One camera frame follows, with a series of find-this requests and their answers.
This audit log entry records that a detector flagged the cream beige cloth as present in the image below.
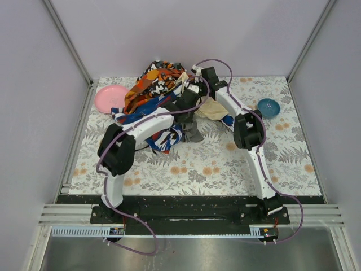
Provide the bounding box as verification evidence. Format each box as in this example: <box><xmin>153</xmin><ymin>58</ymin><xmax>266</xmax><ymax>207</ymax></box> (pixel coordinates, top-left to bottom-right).
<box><xmin>174</xmin><ymin>72</ymin><xmax>228</xmax><ymax>121</ymax></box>

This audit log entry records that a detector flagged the grey cloth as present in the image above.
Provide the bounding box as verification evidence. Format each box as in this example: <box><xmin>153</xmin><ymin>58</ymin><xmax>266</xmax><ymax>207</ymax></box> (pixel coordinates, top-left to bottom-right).
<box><xmin>181</xmin><ymin>120</ymin><xmax>204</xmax><ymax>143</ymax></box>

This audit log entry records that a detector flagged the blue white red cloth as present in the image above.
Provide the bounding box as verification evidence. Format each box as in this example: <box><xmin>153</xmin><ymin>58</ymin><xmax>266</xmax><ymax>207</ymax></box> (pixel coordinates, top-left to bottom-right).
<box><xmin>111</xmin><ymin>91</ymin><xmax>234</xmax><ymax>152</ymax></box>

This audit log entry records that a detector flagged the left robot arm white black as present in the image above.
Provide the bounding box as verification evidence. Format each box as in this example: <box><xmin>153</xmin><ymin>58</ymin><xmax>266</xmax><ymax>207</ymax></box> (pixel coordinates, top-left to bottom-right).
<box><xmin>96</xmin><ymin>89</ymin><xmax>201</xmax><ymax>209</ymax></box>

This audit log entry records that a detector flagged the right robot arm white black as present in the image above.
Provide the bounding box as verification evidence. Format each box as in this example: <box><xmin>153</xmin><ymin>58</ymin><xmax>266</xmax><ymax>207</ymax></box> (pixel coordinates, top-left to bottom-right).
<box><xmin>192</xmin><ymin>65</ymin><xmax>283</xmax><ymax>217</ymax></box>

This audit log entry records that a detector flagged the orange camouflage cloth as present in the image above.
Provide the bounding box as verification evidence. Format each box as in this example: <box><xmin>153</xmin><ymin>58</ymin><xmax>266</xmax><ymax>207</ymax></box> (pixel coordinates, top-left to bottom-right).
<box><xmin>123</xmin><ymin>60</ymin><xmax>190</xmax><ymax>115</ymax></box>

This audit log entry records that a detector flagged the blue bowl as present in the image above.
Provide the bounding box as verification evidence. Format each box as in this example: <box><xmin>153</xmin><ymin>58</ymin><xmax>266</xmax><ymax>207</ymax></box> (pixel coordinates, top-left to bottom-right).
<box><xmin>257</xmin><ymin>98</ymin><xmax>281</xmax><ymax>119</ymax></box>

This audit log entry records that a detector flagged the floral table mat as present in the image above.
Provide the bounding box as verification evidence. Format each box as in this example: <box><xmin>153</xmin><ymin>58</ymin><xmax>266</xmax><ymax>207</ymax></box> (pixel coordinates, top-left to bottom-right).
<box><xmin>69</xmin><ymin>76</ymin><xmax>321</xmax><ymax>196</ymax></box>

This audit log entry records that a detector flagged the pink plate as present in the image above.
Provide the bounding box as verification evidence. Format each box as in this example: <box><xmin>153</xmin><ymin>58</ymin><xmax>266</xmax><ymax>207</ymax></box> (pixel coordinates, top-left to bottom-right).
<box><xmin>94</xmin><ymin>85</ymin><xmax>128</xmax><ymax>114</ymax></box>

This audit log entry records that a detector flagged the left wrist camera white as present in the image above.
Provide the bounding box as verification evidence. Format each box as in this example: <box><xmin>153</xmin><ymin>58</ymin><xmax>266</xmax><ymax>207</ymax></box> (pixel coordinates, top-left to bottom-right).
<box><xmin>184</xmin><ymin>84</ymin><xmax>206</xmax><ymax>97</ymax></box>

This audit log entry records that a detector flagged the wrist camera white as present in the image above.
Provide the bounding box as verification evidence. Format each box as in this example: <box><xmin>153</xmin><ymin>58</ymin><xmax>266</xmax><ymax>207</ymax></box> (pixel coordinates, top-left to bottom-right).
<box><xmin>184</xmin><ymin>84</ymin><xmax>206</xmax><ymax>97</ymax></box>
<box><xmin>191</xmin><ymin>65</ymin><xmax>202</xmax><ymax>76</ymax></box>

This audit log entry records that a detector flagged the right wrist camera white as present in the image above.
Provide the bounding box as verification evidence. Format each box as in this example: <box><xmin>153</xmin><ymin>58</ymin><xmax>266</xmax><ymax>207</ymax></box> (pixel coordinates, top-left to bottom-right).
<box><xmin>191</xmin><ymin>65</ymin><xmax>202</xmax><ymax>76</ymax></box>

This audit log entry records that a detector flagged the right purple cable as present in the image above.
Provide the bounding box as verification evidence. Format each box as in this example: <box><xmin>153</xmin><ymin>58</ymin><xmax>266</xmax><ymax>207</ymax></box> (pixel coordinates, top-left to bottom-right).
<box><xmin>194</xmin><ymin>58</ymin><xmax>304</xmax><ymax>245</ymax></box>

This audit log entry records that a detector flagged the purple cable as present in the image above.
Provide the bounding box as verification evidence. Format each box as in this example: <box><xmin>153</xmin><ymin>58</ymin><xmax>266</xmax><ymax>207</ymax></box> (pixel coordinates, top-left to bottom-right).
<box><xmin>95</xmin><ymin>75</ymin><xmax>211</xmax><ymax>256</ymax></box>
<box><xmin>194</xmin><ymin>58</ymin><xmax>304</xmax><ymax>245</ymax></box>

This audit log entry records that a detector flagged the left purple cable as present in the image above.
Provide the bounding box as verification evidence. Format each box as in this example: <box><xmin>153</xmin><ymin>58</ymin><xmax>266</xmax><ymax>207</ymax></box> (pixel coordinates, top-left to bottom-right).
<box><xmin>95</xmin><ymin>75</ymin><xmax>211</xmax><ymax>256</ymax></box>

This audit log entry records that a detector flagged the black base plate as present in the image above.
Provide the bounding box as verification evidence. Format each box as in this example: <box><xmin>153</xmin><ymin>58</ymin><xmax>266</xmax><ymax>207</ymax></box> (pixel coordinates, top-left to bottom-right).
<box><xmin>90</xmin><ymin>195</ymin><xmax>290</xmax><ymax>237</ymax></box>

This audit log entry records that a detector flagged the left aluminium frame post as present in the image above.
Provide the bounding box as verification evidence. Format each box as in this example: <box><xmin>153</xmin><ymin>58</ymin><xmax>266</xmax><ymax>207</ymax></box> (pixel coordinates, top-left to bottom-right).
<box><xmin>41</xmin><ymin>0</ymin><xmax>93</xmax><ymax>86</ymax></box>

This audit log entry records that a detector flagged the aluminium frame post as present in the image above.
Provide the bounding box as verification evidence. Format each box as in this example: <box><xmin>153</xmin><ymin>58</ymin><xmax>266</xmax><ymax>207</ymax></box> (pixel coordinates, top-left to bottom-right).
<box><xmin>41</xmin><ymin>0</ymin><xmax>93</xmax><ymax>86</ymax></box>
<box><xmin>287</xmin><ymin>0</ymin><xmax>338</xmax><ymax>84</ymax></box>

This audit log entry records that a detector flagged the right aluminium frame post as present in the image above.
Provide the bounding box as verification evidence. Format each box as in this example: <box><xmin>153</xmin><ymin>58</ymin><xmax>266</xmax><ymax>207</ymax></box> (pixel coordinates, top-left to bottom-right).
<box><xmin>287</xmin><ymin>0</ymin><xmax>338</xmax><ymax>84</ymax></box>

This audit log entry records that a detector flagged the right slotted cable duct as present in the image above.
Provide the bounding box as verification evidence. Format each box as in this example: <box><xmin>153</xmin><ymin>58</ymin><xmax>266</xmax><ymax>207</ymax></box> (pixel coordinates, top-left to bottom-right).
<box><xmin>249</xmin><ymin>225</ymin><xmax>279</xmax><ymax>238</ymax></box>

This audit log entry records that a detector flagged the slotted cable duct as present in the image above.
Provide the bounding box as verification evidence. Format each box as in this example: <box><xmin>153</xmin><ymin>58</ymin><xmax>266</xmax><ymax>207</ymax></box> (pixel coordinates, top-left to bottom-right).
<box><xmin>249</xmin><ymin>225</ymin><xmax>279</xmax><ymax>238</ymax></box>
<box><xmin>51</xmin><ymin>226</ymin><xmax>124</xmax><ymax>238</ymax></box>

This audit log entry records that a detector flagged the aluminium front rail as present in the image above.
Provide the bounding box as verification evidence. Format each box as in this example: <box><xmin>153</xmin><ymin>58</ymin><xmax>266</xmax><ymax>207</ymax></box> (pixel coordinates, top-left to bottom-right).
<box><xmin>38</xmin><ymin>204</ymin><xmax>345</xmax><ymax>227</ymax></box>

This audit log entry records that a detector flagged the left slotted cable duct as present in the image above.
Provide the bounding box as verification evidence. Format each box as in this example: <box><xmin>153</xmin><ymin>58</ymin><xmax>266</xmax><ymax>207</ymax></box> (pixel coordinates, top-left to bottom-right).
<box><xmin>51</xmin><ymin>226</ymin><xmax>124</xmax><ymax>238</ymax></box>

